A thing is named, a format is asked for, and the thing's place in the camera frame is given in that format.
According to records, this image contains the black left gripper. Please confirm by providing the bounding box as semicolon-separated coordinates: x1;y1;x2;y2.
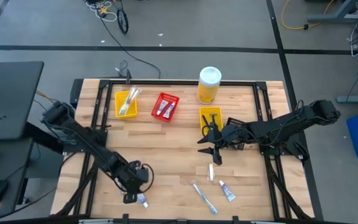
116;160;151;205

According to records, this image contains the green toothbrush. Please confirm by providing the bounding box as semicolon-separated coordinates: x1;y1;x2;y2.
118;88;133;116

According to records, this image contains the black aluminium table frame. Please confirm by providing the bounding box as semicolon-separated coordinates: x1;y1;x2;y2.
73;78;293;220

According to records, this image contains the black plastic basket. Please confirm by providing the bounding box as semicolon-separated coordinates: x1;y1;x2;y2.
225;117;249;152

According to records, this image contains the small white toothpaste tube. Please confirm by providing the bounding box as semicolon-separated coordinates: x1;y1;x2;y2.
155;99;169;117
136;192;150;209
218;179;237;203
162;101;177;119

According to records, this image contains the black rectangular block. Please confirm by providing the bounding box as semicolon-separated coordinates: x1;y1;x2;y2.
70;78;85;109

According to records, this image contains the red plastic basket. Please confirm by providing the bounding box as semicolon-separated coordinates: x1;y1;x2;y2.
150;92;180;123

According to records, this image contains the red toothbrush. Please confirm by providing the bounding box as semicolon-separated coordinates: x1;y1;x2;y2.
124;86;143;110

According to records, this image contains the black coiled cable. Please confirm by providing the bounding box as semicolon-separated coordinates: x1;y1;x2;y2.
117;6;130;35

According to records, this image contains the grey desk leg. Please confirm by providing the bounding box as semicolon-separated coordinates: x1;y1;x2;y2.
307;0;358;24

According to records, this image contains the yellow plastic basket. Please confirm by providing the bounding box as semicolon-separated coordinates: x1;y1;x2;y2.
199;106;224;136
114;90;139;119

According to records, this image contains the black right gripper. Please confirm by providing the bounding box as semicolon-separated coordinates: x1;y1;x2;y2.
197;122;248;166

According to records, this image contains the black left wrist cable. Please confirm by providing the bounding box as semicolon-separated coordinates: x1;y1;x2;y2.
137;163;155;194

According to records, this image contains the black desk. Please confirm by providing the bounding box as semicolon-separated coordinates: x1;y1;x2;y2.
0;61;45;141

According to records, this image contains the grey desk surface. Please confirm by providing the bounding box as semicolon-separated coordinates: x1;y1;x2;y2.
0;138;34;217

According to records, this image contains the thin yellow floor cable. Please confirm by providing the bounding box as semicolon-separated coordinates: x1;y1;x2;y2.
35;90;62;105

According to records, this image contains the white cable with yellow plug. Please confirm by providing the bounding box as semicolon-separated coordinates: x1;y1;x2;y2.
85;0;117;22

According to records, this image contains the yellow wipes canister white lid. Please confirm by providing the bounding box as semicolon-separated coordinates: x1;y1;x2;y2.
196;66;223;105

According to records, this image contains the long black floor cable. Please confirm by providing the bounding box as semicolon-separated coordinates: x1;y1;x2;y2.
94;2;162;79

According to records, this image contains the black cable bundle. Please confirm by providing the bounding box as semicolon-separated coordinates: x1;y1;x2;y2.
53;152;101;217
264;155;315;220

